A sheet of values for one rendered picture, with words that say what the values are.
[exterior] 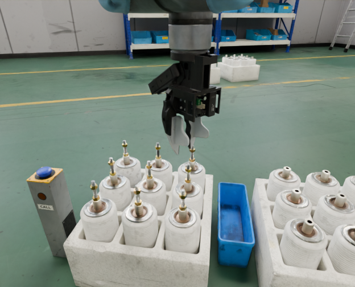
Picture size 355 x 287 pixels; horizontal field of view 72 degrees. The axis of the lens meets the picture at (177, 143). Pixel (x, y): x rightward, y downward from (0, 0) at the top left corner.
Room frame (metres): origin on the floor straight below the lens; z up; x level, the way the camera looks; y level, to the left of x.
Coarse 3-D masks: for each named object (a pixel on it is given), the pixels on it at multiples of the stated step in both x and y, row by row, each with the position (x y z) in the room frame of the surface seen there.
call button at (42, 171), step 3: (42, 168) 0.59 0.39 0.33; (45, 168) 0.59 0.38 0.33; (48, 168) 0.59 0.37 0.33; (51, 168) 0.59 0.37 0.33; (36, 171) 0.57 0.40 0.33; (39, 171) 0.57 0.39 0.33; (42, 171) 0.57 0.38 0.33; (45, 171) 0.57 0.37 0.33; (48, 171) 0.57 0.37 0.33; (51, 171) 0.58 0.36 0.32; (39, 174) 0.56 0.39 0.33; (42, 174) 0.56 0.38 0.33; (45, 174) 0.56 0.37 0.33; (48, 174) 0.57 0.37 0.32
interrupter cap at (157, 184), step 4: (144, 180) 0.64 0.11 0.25; (156, 180) 0.64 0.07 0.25; (140, 184) 0.61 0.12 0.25; (144, 184) 0.61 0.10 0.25; (156, 184) 0.61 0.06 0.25; (160, 184) 0.61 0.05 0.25; (144, 188) 0.59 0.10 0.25; (148, 188) 0.60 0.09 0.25; (152, 188) 0.59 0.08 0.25; (156, 188) 0.59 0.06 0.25; (160, 188) 0.59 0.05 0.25; (144, 192) 0.58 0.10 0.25; (148, 192) 0.57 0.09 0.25; (152, 192) 0.57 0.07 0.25
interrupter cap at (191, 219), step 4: (176, 208) 0.51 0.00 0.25; (188, 208) 0.51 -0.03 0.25; (172, 212) 0.49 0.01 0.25; (176, 212) 0.49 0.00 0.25; (188, 212) 0.49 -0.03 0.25; (192, 212) 0.49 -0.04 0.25; (168, 216) 0.47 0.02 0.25; (172, 216) 0.47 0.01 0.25; (176, 216) 0.48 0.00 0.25; (188, 216) 0.48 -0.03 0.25; (192, 216) 0.47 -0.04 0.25; (196, 216) 0.47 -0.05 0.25; (172, 220) 0.46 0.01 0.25; (176, 220) 0.46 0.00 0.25; (180, 220) 0.46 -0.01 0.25; (184, 220) 0.46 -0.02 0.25; (188, 220) 0.46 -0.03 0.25; (192, 220) 0.46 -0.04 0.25; (196, 220) 0.46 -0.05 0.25; (172, 224) 0.45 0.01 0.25; (176, 224) 0.45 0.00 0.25; (180, 224) 0.45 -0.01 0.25; (184, 224) 0.45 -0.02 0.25; (188, 224) 0.45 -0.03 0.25; (192, 224) 0.45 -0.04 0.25
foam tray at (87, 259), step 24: (168, 192) 0.66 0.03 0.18; (120, 216) 0.56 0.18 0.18; (72, 240) 0.46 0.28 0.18; (120, 240) 0.47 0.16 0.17; (72, 264) 0.45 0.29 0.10; (96, 264) 0.43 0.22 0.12; (120, 264) 0.42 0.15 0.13; (144, 264) 0.41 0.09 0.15; (168, 264) 0.40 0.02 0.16; (192, 264) 0.39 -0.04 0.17
